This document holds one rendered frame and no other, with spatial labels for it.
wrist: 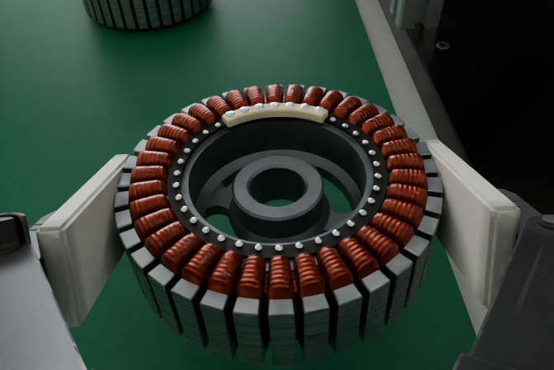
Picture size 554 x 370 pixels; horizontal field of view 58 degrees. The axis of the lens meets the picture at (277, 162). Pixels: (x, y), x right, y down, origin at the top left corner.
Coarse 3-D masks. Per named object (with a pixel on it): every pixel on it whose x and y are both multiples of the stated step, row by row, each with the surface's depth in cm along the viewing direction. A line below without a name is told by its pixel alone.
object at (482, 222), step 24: (432, 144) 19; (456, 168) 16; (456, 192) 15; (480, 192) 14; (456, 216) 15; (480, 216) 13; (504, 216) 13; (456, 240) 16; (480, 240) 14; (504, 240) 13; (456, 264) 16; (480, 264) 14; (504, 264) 13; (480, 288) 14
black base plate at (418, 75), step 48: (384, 0) 41; (480, 0) 39; (528, 0) 39; (432, 48) 34; (480, 48) 34; (528, 48) 34; (432, 96) 31; (480, 96) 30; (528, 96) 30; (480, 144) 27; (528, 144) 27; (528, 192) 25
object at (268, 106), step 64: (192, 128) 19; (256, 128) 20; (320, 128) 19; (384, 128) 19; (128, 192) 17; (192, 192) 18; (256, 192) 19; (320, 192) 17; (384, 192) 16; (128, 256) 16; (192, 256) 15; (256, 256) 14; (320, 256) 14; (384, 256) 14; (192, 320) 15; (256, 320) 13; (320, 320) 14; (384, 320) 16
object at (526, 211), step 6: (504, 192) 16; (510, 192) 16; (510, 198) 15; (516, 198) 15; (516, 204) 15; (522, 204) 15; (528, 204) 15; (522, 210) 14; (528, 210) 14; (534, 210) 14; (522, 216) 14; (528, 216) 14; (522, 222) 14; (516, 240) 13
